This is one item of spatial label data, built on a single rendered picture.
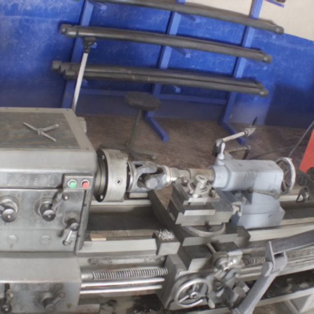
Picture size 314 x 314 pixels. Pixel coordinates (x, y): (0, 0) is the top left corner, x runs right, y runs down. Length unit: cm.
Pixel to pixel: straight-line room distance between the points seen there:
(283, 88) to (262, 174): 411
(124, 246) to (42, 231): 45
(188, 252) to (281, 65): 450
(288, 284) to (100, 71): 294
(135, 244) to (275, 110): 471
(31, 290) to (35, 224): 32
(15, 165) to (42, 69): 346
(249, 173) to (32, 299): 133
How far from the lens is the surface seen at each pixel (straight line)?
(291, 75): 693
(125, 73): 535
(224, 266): 255
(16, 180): 212
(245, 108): 671
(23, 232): 229
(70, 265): 238
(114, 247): 252
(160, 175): 259
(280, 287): 338
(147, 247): 259
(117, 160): 246
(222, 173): 278
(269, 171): 293
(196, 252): 258
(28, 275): 232
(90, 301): 272
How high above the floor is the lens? 236
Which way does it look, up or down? 27 degrees down
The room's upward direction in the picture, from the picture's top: 16 degrees clockwise
